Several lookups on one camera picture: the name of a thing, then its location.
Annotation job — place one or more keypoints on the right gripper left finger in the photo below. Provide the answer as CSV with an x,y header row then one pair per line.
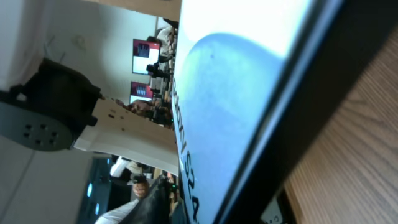
x,y
154,208

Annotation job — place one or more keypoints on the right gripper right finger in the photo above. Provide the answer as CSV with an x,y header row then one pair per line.
x,y
279,211

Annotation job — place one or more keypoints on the blue Galaxy smartphone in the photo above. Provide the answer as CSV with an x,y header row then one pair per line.
x,y
255,81

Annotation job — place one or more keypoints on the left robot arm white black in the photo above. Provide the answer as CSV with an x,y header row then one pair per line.
x,y
46,106

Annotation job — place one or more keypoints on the background monitor screens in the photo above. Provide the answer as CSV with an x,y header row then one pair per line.
x,y
144,53

